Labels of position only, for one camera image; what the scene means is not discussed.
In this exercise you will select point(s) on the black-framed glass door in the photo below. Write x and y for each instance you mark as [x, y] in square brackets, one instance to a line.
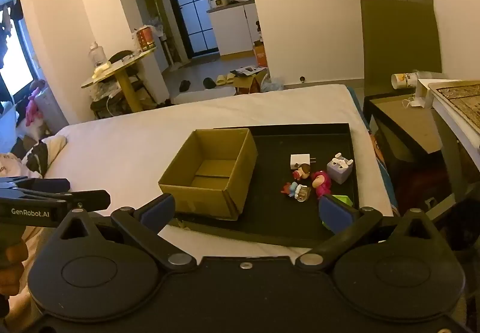
[191, 3]

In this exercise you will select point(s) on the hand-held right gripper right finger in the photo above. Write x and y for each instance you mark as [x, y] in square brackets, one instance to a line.
[335, 215]

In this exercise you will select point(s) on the olive green chair back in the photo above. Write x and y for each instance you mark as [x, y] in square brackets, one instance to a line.
[399, 44]

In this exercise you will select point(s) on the instant noodle cup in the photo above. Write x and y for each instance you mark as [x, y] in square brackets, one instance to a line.
[404, 80]

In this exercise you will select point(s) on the patterned top table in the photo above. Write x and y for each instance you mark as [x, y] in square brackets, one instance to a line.
[461, 100]

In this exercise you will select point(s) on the white items on table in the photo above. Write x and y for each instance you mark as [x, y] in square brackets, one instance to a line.
[102, 69]

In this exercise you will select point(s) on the white floor mat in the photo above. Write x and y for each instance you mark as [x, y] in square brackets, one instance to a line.
[204, 96]

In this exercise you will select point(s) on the cardboard box with papers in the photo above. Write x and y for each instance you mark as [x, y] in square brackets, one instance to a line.
[245, 82]

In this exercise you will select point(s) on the person's left hand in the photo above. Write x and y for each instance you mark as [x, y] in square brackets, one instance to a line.
[10, 265]

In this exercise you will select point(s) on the round yellow table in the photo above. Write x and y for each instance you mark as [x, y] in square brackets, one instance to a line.
[123, 69]

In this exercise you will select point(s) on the pink monster figurine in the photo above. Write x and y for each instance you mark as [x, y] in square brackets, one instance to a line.
[322, 183]

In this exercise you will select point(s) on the cream slipper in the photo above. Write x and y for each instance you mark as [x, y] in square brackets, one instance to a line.
[229, 77]
[220, 80]

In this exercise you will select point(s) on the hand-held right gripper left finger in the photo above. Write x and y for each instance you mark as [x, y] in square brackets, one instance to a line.
[159, 208]

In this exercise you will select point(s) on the clear glass jar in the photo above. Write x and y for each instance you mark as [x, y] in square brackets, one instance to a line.
[96, 54]

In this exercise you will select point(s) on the white charger plug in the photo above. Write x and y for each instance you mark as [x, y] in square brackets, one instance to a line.
[300, 160]

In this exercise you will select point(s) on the red tin can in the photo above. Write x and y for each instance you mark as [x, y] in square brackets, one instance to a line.
[145, 40]

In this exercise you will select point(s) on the dark side table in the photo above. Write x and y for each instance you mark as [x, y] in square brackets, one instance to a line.
[407, 119]

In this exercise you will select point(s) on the black tray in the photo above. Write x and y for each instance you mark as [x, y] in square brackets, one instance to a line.
[277, 205]

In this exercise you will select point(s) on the clear plastic bag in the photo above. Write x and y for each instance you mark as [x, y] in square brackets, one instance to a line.
[272, 85]

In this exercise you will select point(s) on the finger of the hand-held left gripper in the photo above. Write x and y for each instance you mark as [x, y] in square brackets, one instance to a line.
[45, 184]
[90, 199]

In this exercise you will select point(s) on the pink plush toy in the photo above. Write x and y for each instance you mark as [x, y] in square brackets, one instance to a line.
[35, 104]

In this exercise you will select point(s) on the orange carton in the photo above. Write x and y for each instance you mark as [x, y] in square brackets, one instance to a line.
[260, 55]

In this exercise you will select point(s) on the grey cube toy with ears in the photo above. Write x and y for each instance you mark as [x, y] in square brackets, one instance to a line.
[338, 172]

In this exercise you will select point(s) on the orange and blue figurine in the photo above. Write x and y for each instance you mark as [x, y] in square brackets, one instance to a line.
[296, 191]

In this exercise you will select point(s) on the white kitchen cabinet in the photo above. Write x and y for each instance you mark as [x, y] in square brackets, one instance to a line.
[234, 29]

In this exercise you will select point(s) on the dark stool with clutter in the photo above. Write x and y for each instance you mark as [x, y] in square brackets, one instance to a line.
[107, 97]

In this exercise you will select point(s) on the black and white clothing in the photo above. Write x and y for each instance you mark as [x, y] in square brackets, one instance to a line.
[35, 157]

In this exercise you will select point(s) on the window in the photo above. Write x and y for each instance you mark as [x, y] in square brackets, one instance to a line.
[15, 63]

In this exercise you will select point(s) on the green toy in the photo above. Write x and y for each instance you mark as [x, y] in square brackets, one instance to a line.
[343, 200]

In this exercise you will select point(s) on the black shoe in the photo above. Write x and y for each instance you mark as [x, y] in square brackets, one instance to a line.
[185, 85]
[209, 83]

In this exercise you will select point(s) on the brown-haired figurine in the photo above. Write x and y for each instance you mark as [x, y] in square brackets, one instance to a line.
[304, 170]

